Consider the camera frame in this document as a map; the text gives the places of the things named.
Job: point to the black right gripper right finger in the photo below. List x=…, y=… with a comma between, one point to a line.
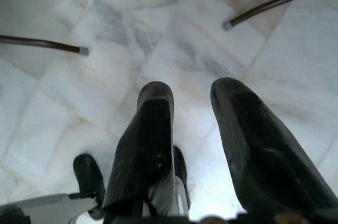
x=264, y=155

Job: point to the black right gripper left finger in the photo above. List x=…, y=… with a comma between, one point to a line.
x=142, y=150

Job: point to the black robot right foot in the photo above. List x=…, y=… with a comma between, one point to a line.
x=182, y=168

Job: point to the black robot foot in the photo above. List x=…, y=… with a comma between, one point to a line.
x=87, y=176
x=182, y=168

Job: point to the black robot left foot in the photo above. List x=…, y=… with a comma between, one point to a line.
x=87, y=176

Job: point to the silver robot left leg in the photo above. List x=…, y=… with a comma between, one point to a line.
x=47, y=205

